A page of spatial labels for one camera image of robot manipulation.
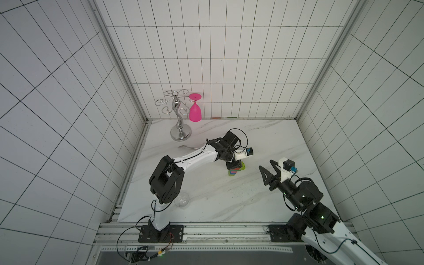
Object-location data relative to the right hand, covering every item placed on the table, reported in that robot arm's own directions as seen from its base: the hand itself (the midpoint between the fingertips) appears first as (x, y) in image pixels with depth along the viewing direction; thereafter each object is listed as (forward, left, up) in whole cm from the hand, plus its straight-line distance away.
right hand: (265, 161), depth 69 cm
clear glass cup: (-12, +38, -23) cm, 46 cm away
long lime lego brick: (+5, +8, -15) cm, 17 cm away
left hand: (+6, +12, -17) cm, 21 cm away
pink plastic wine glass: (+37, +37, -9) cm, 53 cm away
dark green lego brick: (+5, +11, -19) cm, 23 cm away
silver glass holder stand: (+33, +49, -22) cm, 63 cm away
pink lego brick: (+5, +12, -22) cm, 25 cm away
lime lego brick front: (+5, +12, -24) cm, 28 cm away
